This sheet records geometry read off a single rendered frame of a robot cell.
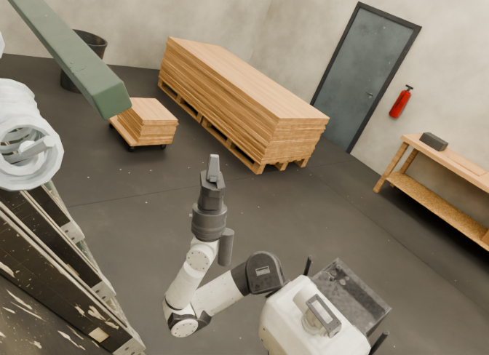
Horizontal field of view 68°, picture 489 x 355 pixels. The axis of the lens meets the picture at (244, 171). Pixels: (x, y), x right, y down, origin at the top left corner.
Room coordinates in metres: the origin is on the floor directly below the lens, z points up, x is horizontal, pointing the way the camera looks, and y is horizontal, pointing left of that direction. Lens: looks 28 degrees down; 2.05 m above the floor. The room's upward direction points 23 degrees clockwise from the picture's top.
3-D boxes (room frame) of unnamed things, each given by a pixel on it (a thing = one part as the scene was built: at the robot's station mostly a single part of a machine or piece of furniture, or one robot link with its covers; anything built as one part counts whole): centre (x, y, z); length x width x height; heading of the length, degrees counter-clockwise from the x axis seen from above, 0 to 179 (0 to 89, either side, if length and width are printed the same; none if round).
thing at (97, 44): (4.24, 2.41, 0.33); 0.54 x 0.54 x 0.65
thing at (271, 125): (5.06, 0.52, 0.39); 2.46 x 1.04 x 0.78; 52
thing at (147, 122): (3.61, 1.26, 0.20); 0.61 x 0.51 x 0.40; 52
